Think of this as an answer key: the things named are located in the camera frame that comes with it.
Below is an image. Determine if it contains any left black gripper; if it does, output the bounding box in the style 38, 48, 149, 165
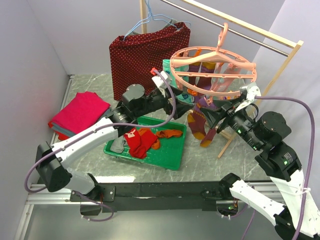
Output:
134, 85, 194, 119

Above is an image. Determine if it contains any red sock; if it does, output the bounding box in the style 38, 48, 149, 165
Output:
124, 128, 158, 159

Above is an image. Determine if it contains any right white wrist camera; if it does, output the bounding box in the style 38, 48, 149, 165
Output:
235, 82, 262, 113

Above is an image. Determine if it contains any aluminium frame rail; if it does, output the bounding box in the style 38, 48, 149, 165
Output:
14, 73, 110, 240

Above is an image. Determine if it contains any black base crossbar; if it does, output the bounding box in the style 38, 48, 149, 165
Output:
69, 181, 251, 217

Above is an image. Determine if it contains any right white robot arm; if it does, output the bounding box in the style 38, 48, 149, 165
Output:
200, 101, 320, 240

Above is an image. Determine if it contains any maroon yellow striped sock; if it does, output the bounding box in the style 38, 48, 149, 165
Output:
200, 128, 217, 148

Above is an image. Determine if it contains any dark red dotted garment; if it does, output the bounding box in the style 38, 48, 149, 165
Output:
109, 22, 191, 101

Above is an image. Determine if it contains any metal hanging rod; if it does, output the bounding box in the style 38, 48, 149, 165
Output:
159, 0, 290, 57

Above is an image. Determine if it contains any purple cable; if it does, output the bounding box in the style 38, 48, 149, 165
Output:
24, 69, 177, 223
241, 96, 315, 240

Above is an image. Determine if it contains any folded pink cloth stack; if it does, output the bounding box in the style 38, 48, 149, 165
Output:
48, 91, 110, 141

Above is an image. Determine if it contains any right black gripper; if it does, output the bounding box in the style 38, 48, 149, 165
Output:
197, 94, 261, 148

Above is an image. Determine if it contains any pink round clip hanger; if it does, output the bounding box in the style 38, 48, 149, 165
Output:
170, 22, 257, 100

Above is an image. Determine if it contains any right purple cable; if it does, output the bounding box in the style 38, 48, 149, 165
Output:
241, 96, 315, 240

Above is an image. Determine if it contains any wooden clothes rack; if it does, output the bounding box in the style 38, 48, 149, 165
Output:
139, 0, 305, 159

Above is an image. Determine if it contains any orange sock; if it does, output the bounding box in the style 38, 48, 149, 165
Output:
151, 129, 183, 150

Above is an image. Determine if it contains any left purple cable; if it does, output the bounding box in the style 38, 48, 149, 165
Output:
24, 69, 177, 223

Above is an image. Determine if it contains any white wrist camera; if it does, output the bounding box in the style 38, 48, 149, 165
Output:
150, 67, 172, 91
235, 82, 262, 113

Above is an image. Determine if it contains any maroon purple hanging sock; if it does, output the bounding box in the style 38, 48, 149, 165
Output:
187, 61, 216, 95

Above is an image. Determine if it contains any teal patterned hanging sock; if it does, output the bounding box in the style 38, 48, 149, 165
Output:
162, 59, 171, 75

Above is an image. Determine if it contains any blue wire hanger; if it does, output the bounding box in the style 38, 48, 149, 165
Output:
122, 0, 192, 41

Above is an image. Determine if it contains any green plastic tray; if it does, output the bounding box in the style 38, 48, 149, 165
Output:
103, 121, 187, 171

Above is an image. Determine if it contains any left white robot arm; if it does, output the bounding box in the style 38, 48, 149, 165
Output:
36, 84, 193, 201

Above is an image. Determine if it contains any grey white sock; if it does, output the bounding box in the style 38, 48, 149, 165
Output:
110, 138, 128, 154

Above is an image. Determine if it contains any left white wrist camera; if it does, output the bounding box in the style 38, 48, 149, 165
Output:
150, 67, 172, 91

